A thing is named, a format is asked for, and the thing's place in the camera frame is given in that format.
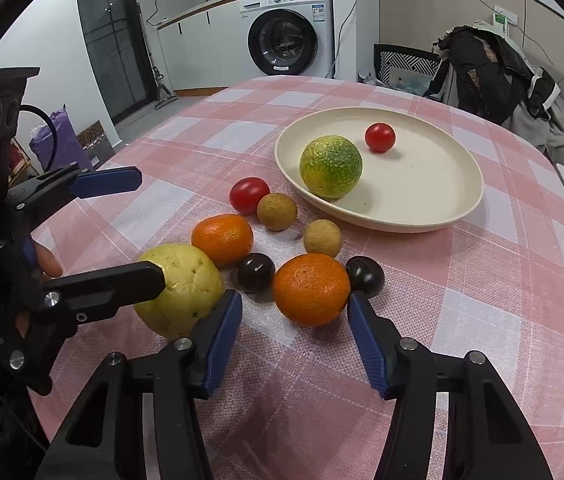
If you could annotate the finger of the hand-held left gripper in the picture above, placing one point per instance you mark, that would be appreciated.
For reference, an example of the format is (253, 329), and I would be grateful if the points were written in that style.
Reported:
(112, 182)
(112, 282)

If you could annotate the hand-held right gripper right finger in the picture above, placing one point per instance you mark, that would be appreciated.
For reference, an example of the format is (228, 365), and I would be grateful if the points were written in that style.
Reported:
(367, 345)

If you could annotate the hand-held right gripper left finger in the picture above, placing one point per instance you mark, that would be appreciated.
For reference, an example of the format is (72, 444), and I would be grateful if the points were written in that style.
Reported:
(222, 345)

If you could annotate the dark plum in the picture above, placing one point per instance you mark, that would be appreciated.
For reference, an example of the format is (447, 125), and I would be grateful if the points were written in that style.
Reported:
(254, 272)
(364, 275)

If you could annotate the yellow bumpy lemon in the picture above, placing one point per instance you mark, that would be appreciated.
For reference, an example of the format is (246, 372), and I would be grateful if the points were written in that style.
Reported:
(187, 270)

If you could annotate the orange tangerine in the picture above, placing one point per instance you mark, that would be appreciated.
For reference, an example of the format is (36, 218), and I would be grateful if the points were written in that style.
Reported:
(311, 289)
(222, 239)

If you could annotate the brown longan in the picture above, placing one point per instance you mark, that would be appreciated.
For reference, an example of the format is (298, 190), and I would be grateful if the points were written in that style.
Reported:
(277, 211)
(322, 237)

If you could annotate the red cherry tomato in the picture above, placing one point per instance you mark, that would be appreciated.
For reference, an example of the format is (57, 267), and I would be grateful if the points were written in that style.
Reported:
(248, 195)
(380, 137)

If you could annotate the cream round plate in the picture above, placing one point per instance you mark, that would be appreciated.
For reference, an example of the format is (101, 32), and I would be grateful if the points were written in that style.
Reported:
(422, 180)

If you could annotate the person's left hand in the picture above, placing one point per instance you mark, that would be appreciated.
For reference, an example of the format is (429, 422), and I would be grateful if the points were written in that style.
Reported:
(48, 262)

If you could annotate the printed cardboard box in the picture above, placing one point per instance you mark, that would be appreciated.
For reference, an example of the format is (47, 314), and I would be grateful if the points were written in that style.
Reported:
(94, 142)

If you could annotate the purple bag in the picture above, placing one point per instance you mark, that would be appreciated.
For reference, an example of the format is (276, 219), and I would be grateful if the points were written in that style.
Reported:
(69, 130)

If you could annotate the mop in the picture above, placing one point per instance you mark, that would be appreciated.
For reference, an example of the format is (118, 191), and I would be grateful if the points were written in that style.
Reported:
(164, 92)

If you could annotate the pink plaid tablecloth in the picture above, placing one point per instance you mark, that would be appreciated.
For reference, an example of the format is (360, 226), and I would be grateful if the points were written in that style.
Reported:
(462, 285)

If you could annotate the dark glass door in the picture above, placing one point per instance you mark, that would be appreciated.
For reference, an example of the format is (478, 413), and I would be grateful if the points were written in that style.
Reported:
(112, 50)

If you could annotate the white counter cabinet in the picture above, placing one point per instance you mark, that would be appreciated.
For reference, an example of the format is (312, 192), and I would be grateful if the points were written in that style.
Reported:
(197, 50)

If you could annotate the green yellow orange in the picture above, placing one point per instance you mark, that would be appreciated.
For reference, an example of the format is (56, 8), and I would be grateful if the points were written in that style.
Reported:
(331, 166)

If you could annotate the white washing machine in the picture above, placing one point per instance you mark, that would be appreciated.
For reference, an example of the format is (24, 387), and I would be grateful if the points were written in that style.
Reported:
(307, 15)

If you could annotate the black patterned chair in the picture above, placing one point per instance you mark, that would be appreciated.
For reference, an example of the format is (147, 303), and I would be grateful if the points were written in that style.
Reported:
(402, 57)

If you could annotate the pile of dark clothes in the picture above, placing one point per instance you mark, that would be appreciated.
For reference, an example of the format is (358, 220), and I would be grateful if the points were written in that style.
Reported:
(487, 75)

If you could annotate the wall socket with green label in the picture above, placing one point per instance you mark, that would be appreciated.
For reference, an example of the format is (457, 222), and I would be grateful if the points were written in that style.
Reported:
(502, 16)

